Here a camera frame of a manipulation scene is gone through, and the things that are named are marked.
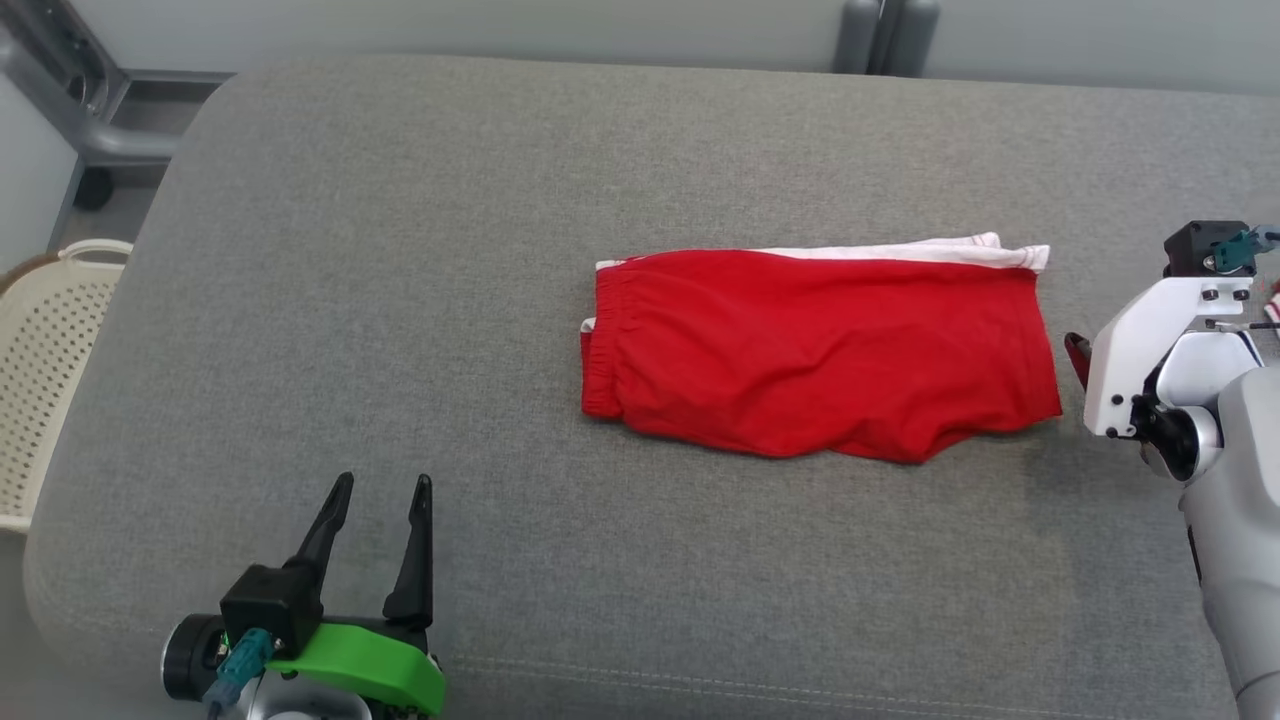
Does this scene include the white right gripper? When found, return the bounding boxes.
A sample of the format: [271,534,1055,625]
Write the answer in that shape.
[1064,277,1254,439]

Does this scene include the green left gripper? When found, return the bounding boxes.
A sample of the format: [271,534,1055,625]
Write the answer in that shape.
[264,472,447,717]

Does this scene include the red white-trimmed shorts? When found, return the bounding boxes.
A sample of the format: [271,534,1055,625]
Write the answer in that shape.
[579,232,1065,467]

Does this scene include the cream perforated laundry basket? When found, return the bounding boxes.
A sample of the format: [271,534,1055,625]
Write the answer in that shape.
[0,238,135,534]

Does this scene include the black caster wheel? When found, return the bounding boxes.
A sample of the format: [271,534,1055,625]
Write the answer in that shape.
[71,167,114,212]

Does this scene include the grey metal frame post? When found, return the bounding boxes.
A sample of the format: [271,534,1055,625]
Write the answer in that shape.
[834,0,942,77]

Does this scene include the grey metal frame with caster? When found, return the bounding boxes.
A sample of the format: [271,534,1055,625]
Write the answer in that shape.
[0,0,237,169]

